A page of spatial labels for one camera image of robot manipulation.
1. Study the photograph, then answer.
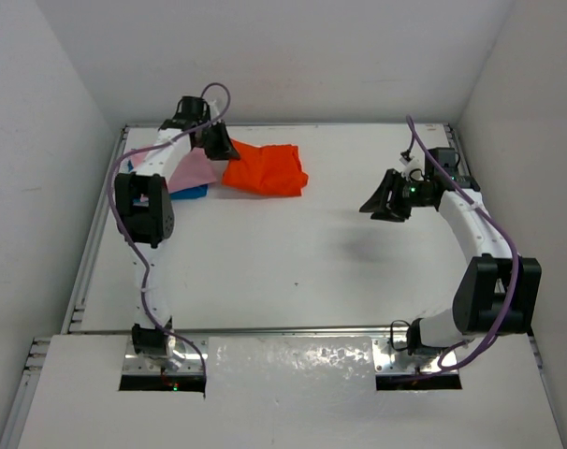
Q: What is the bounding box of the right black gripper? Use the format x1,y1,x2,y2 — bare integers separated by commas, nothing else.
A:
361,168,432,222

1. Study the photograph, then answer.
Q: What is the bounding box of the orange t shirt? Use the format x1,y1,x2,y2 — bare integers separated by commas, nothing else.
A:
222,140,309,197

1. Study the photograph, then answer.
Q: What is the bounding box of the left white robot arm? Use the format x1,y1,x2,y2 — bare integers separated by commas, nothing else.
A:
108,94,240,359

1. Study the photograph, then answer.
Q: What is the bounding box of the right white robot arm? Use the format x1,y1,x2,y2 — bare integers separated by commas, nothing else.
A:
360,147,542,355

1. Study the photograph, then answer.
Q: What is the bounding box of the folded pink t shirt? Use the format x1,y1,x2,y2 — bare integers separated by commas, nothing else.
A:
126,144,217,195

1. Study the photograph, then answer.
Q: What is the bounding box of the folded blue t shirt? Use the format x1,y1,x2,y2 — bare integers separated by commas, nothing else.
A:
125,158,210,202

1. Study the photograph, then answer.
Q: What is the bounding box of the white front cover board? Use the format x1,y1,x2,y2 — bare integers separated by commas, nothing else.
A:
20,335,561,448

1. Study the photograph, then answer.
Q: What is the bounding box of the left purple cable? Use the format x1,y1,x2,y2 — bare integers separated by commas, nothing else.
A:
106,82,232,385

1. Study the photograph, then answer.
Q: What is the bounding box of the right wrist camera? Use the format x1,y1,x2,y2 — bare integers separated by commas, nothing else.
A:
400,157,424,181

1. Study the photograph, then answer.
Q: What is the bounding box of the right aluminium frame rail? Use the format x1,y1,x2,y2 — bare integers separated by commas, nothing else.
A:
429,126,542,308

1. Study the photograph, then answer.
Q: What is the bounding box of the aluminium frame rail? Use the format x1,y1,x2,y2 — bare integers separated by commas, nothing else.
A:
60,125,130,335
177,324,407,337
429,126,542,308

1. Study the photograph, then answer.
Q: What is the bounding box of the black looped wire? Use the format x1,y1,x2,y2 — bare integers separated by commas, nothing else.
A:
389,319,412,355

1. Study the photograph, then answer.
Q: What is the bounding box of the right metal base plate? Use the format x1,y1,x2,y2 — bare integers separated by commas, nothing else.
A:
371,334,443,377

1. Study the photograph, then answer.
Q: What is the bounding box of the metal base plate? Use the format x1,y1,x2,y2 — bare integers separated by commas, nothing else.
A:
371,334,443,377
122,340,208,376

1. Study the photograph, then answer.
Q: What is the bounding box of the front aluminium frame rail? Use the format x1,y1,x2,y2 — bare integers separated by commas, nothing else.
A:
177,324,407,337

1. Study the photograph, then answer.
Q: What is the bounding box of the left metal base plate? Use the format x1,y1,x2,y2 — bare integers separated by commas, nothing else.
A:
122,340,208,376

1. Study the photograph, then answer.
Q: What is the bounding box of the left aluminium frame rail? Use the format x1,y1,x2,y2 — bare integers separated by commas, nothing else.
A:
60,125,130,335

